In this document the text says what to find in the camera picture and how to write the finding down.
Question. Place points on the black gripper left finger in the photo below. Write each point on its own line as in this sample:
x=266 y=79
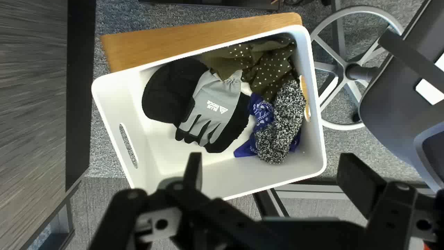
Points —
x=193 y=173

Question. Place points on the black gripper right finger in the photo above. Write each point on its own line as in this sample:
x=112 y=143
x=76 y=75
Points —
x=359 y=182

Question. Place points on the white plastic storage box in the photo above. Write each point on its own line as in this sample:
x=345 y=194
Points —
x=148 y=152

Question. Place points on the grey mesh office chair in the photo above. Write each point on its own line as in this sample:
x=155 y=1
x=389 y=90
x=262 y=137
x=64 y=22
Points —
x=397 y=83

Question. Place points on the grey and black glove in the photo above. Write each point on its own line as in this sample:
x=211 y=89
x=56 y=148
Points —
x=216 y=112

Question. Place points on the black knit hat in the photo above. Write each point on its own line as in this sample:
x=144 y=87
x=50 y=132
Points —
x=169 y=90

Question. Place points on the black white speckled cloth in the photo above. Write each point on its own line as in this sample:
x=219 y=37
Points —
x=280 y=136

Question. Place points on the blue patterned cloth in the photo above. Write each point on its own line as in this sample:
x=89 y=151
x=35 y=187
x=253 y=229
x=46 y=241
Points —
x=262 y=112

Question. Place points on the olive dotted cloth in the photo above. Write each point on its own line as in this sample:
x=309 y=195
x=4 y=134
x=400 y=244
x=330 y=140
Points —
x=265 y=64

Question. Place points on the black door frame pillar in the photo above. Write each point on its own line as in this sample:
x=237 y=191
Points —
x=79 y=76

